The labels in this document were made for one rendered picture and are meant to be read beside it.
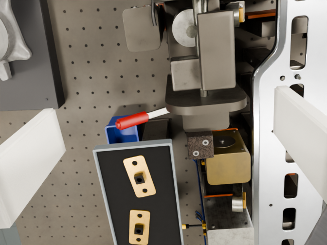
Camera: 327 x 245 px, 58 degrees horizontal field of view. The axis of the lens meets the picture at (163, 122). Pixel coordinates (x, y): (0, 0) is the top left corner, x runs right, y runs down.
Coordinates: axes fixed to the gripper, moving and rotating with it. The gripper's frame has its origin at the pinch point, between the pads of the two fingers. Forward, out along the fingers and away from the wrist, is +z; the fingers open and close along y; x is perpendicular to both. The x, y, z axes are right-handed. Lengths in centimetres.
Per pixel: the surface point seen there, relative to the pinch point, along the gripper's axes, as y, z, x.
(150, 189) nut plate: -6.2, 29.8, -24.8
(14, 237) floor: -129, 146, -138
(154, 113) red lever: -4.3, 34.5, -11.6
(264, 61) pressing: 18.5, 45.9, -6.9
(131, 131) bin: -17, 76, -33
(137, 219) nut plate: -9.7, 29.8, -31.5
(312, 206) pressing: 31, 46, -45
